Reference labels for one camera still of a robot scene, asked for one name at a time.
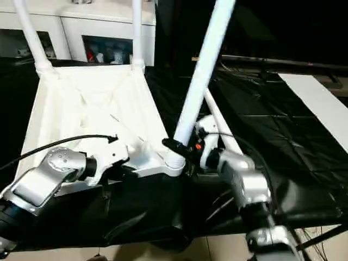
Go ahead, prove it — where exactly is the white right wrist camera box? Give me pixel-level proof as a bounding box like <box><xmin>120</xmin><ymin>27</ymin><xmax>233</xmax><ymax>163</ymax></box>
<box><xmin>194</xmin><ymin>115</ymin><xmax>219</xmax><ymax>171</ymax></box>

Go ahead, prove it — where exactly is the white plastic table leg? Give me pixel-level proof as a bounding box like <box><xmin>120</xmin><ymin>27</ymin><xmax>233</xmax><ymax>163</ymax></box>
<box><xmin>165</xmin><ymin>0</ymin><xmax>237</xmax><ymax>177</ymax></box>
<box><xmin>11</xmin><ymin>0</ymin><xmax>54</xmax><ymax>73</ymax></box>
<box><xmin>130</xmin><ymin>0</ymin><xmax>145</xmax><ymax>70</ymax></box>
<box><xmin>204</xmin><ymin>89</ymin><xmax>244</xmax><ymax>157</ymax></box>

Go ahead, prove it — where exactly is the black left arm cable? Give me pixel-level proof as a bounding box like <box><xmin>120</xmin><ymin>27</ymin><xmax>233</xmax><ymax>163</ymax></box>
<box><xmin>0</xmin><ymin>134</ymin><xmax>119</xmax><ymax>171</ymax></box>

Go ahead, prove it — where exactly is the white cabinet with glass doors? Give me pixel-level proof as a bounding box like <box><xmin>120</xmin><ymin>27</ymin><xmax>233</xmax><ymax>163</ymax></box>
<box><xmin>0</xmin><ymin>0</ymin><xmax>157</xmax><ymax>66</ymax></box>

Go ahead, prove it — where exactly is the white plastic table top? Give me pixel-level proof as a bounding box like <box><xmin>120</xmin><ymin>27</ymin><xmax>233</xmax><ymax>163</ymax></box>
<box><xmin>15</xmin><ymin>64</ymin><xmax>187</xmax><ymax>196</ymax></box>

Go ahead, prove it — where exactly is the black case with yellow label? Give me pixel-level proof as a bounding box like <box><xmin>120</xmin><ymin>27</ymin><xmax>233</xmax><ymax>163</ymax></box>
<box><xmin>154</xmin><ymin>0</ymin><xmax>223</xmax><ymax>66</ymax></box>

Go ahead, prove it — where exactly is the black metal rod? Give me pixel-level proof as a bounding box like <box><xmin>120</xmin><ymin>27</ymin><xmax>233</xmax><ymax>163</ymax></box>
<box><xmin>221</xmin><ymin>54</ymin><xmax>348</xmax><ymax>69</ymax></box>

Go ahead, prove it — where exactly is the white flat board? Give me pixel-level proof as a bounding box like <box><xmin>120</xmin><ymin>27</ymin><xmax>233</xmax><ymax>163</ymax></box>
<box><xmin>278</xmin><ymin>72</ymin><xmax>348</xmax><ymax>153</ymax></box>

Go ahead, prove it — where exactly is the black work mat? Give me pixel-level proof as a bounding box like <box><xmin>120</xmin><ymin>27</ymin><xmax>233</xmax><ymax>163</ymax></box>
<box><xmin>0</xmin><ymin>55</ymin><xmax>348</xmax><ymax>251</ymax></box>

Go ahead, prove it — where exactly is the black metal table strut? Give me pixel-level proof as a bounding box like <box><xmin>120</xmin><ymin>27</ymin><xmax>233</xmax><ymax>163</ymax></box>
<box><xmin>295</xmin><ymin>224</ymin><xmax>348</xmax><ymax>251</ymax></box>

